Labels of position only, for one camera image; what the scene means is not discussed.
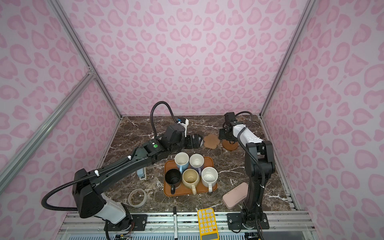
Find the brown wooden round coaster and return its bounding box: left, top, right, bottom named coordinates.
left=222, top=140, right=239, bottom=151

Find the cork flower shaped coaster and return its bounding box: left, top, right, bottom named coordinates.
left=204, top=134, right=221, bottom=150

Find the lavender mug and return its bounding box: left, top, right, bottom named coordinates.
left=189, top=154, right=205, bottom=176

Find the light blue mug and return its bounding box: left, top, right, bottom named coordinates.
left=174, top=152, right=190, bottom=174

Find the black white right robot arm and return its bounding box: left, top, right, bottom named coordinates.
left=219, top=112, right=276, bottom=232

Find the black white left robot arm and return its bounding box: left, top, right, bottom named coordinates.
left=41, top=101, right=203, bottom=230

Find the beige ceramic mug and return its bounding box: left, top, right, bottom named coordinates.
left=182, top=169, right=200, bottom=195

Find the white speckled mug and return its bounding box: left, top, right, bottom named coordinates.
left=201, top=167, right=218, bottom=193

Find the orange wooden tray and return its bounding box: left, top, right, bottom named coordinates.
left=164, top=157, right=218, bottom=197

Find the black mug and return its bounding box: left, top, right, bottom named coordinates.
left=165, top=169, right=182, bottom=195

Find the pink case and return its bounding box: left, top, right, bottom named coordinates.
left=222, top=183, right=248, bottom=210

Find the clear tape roll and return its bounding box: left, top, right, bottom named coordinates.
left=128, top=189, right=148, bottom=208

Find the black marker pen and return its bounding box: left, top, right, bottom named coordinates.
left=173, top=207, right=179, bottom=240

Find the yellow calculator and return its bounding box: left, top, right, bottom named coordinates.
left=197, top=208, right=219, bottom=240

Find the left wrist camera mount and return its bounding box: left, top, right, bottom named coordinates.
left=177, top=117, right=189, bottom=137

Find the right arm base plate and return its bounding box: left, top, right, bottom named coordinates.
left=227, top=213, right=270, bottom=231

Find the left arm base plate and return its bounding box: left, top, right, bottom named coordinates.
left=104, top=214, right=148, bottom=232

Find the aluminium frame diagonal bar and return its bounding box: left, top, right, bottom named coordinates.
left=1, top=70, right=95, bottom=193

